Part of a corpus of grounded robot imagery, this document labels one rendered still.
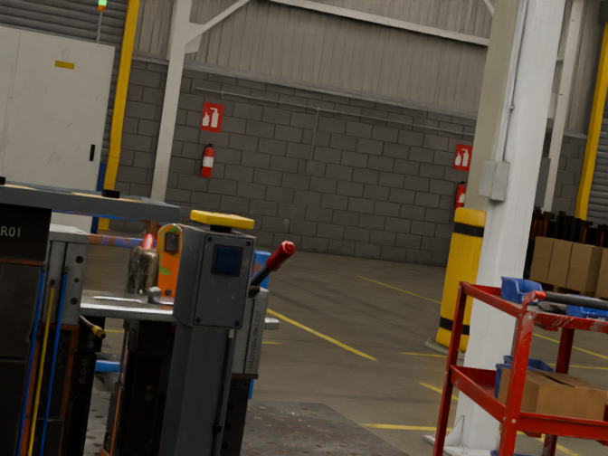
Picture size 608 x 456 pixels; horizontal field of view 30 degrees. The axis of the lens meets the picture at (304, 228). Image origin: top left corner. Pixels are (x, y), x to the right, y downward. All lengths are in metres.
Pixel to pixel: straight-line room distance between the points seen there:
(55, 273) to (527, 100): 4.16
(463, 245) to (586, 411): 5.06
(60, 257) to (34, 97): 8.12
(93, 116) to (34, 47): 0.73
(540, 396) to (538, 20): 2.36
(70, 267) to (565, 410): 2.41
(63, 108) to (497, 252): 5.05
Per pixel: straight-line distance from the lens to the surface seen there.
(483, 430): 5.53
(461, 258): 8.63
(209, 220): 1.31
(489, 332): 5.42
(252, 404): 2.52
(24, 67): 9.52
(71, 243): 1.43
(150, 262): 1.82
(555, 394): 3.59
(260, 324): 1.53
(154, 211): 1.25
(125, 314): 1.59
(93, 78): 9.63
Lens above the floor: 1.23
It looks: 3 degrees down
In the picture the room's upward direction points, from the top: 8 degrees clockwise
